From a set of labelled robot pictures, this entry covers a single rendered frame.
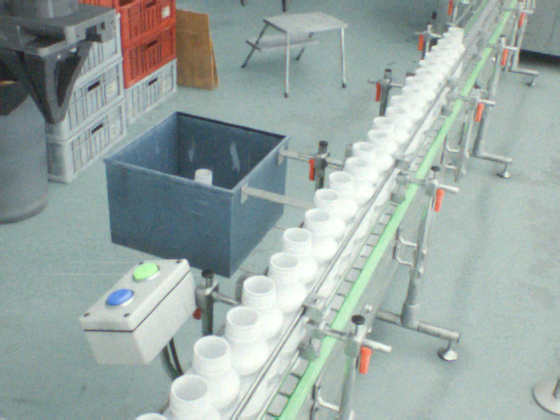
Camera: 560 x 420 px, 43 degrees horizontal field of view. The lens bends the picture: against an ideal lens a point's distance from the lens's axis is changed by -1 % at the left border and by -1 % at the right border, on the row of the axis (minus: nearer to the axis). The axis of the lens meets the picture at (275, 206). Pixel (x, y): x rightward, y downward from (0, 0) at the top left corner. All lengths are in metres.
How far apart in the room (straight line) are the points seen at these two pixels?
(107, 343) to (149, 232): 0.74
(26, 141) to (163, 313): 2.22
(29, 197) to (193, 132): 1.49
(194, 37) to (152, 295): 3.59
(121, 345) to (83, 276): 1.97
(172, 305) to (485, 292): 2.12
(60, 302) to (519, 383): 1.64
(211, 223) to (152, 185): 0.15
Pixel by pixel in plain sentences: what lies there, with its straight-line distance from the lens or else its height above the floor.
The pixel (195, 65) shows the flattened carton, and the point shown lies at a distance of 4.50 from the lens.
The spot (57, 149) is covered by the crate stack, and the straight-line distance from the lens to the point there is 3.41.
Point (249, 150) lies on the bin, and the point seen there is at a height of 0.89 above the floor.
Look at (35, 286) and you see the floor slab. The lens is 2.82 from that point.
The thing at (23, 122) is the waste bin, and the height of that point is 0.46.
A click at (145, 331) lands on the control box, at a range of 0.87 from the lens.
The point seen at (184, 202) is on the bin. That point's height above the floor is 0.89.
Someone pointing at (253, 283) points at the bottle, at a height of 1.16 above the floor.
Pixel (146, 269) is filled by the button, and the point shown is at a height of 1.12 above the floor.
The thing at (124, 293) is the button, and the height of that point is 1.12.
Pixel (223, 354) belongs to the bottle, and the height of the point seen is 1.15.
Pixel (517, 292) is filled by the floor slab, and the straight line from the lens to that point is 2.96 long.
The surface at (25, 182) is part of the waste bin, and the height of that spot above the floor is 0.19.
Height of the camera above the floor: 1.66
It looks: 31 degrees down
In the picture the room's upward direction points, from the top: 3 degrees clockwise
